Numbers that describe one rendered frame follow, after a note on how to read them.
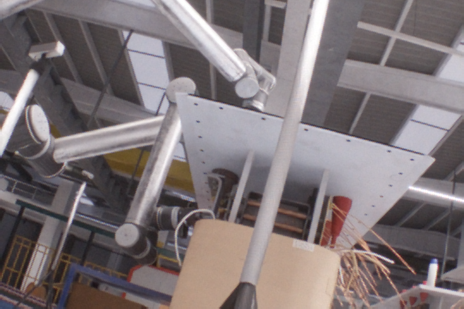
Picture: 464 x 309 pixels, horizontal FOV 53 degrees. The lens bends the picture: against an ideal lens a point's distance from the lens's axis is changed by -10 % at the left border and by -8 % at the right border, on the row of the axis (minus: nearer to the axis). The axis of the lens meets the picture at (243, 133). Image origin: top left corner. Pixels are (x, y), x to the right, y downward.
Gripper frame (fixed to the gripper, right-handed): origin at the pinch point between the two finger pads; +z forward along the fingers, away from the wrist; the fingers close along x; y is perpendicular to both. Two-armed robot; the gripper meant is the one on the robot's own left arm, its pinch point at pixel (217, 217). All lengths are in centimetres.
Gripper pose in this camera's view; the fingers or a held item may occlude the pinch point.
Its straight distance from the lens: 219.4
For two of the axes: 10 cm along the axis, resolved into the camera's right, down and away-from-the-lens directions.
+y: 0.7, -8.7, 4.9
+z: 9.5, -1.0, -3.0
